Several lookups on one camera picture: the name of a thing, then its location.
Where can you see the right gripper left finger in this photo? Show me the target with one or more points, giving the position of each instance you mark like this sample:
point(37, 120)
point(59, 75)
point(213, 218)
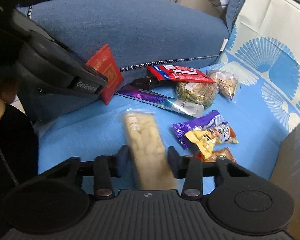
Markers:
point(102, 169)

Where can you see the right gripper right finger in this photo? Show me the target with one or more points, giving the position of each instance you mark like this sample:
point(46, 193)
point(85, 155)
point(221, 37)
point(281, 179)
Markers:
point(193, 170)

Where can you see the yellow snack packet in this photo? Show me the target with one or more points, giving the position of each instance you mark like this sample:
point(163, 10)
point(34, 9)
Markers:
point(207, 139)

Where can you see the beige nut bar packet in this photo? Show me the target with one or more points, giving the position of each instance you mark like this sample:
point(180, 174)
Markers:
point(148, 152)

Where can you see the red orange snack bar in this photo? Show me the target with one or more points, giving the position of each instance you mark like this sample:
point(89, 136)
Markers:
point(223, 153)

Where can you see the purple chocolate bar wrapper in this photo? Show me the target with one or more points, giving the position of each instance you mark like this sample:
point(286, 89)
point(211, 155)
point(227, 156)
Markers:
point(205, 122)

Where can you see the purple silver long snack bar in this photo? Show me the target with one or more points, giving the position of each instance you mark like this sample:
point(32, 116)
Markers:
point(162, 101)

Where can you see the green seed brittle packet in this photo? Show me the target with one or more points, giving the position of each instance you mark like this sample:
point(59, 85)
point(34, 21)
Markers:
point(195, 92)

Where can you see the red snack box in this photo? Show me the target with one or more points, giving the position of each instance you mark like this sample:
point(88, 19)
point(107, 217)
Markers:
point(104, 62)

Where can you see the clear peanut brittle packet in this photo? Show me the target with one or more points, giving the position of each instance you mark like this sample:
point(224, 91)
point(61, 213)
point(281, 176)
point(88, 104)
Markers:
point(228, 84)

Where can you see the dark brown cracker packet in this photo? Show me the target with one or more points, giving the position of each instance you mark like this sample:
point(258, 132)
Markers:
point(148, 82)

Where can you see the red wafer packet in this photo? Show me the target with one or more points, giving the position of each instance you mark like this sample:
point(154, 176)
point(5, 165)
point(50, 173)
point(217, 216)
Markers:
point(178, 74)

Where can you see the brown cardboard box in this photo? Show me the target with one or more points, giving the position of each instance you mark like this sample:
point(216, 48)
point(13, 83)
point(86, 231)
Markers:
point(286, 174)

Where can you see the blue sofa armrest cushion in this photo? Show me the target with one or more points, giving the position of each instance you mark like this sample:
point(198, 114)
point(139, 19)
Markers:
point(137, 31)

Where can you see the blue white patterned sofa cover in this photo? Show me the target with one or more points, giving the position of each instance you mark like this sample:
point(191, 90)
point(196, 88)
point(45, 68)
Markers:
point(263, 53)

